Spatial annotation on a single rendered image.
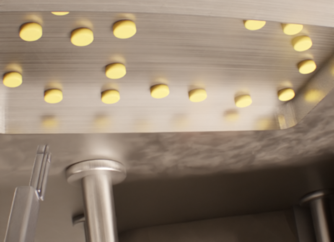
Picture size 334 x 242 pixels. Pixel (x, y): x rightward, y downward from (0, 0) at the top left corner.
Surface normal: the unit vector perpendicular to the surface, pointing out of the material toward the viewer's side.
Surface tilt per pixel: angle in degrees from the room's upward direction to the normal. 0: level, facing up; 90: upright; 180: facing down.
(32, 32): 0
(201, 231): 90
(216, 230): 91
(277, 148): 0
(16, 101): 0
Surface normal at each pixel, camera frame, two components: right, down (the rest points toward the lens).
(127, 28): 0.13, 0.90
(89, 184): -0.32, -0.36
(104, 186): 0.57, -0.42
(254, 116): 0.25, -0.44
